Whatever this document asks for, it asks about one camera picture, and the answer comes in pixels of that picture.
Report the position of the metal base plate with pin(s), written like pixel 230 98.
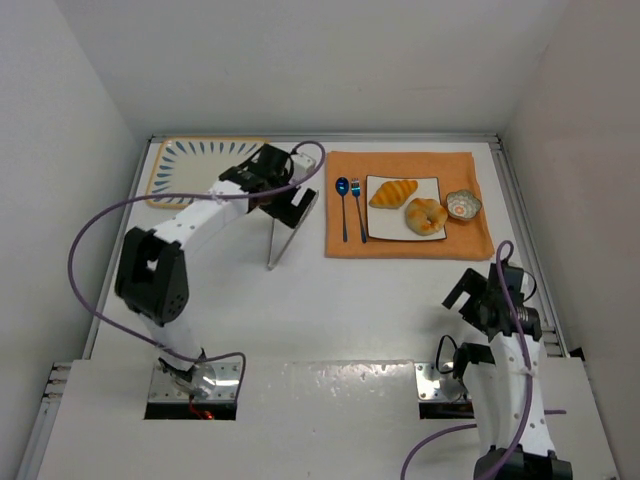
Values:
pixel 435 387
pixel 216 382

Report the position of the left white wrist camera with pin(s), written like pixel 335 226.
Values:
pixel 303 165

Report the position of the silver metal tongs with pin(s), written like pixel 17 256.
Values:
pixel 281 236

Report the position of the round golden bread roll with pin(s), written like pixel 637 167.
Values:
pixel 425 216

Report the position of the blue metal spoon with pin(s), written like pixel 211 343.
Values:
pixel 342 187

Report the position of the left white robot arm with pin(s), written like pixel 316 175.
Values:
pixel 152 276

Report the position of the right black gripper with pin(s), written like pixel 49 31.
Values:
pixel 470 298

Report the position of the blue metal fork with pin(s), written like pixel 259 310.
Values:
pixel 356 193

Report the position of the white square plate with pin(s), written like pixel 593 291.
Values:
pixel 390 224

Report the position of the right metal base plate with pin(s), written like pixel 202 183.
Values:
pixel 435 387

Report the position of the small floral sauce dish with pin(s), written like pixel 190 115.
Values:
pixel 463 205

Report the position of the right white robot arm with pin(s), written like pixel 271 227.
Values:
pixel 502 377

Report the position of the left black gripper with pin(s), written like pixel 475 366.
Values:
pixel 291 211

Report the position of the blue patterned rectangular tray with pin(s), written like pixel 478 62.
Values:
pixel 192 164

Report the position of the orange striped croissant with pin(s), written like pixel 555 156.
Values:
pixel 393 194

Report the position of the orange cloth placemat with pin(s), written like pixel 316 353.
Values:
pixel 469 241

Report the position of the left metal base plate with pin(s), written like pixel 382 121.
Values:
pixel 216 382

